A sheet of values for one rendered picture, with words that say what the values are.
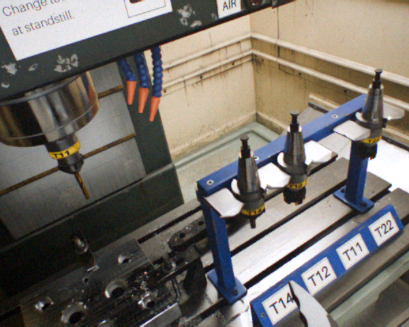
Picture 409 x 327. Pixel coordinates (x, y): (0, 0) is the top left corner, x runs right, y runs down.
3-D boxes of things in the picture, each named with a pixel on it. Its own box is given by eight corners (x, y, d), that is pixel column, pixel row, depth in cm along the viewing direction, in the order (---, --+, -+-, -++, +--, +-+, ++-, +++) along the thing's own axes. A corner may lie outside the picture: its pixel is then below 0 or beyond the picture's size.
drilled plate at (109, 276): (182, 315, 78) (177, 302, 75) (50, 402, 68) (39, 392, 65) (140, 249, 94) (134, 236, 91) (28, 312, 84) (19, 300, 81)
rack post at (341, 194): (374, 205, 100) (392, 112, 82) (361, 214, 98) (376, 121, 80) (345, 187, 107) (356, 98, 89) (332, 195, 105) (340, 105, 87)
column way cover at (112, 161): (151, 176, 125) (105, 26, 94) (11, 244, 109) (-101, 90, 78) (146, 169, 129) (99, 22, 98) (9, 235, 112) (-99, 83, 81)
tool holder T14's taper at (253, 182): (248, 172, 68) (245, 143, 64) (266, 182, 65) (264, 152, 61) (231, 184, 66) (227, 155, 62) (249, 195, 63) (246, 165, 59)
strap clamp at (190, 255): (207, 283, 88) (198, 244, 79) (160, 314, 83) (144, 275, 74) (200, 274, 90) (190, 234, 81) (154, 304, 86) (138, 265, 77)
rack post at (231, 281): (248, 292, 84) (236, 201, 67) (230, 305, 83) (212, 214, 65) (224, 264, 92) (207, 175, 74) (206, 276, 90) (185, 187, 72)
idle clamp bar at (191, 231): (253, 213, 104) (251, 197, 100) (180, 265, 94) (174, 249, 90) (241, 205, 107) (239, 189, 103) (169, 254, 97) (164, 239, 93)
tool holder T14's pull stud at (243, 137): (245, 150, 62) (244, 133, 60) (253, 153, 61) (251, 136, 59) (238, 154, 61) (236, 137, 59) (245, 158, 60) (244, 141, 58)
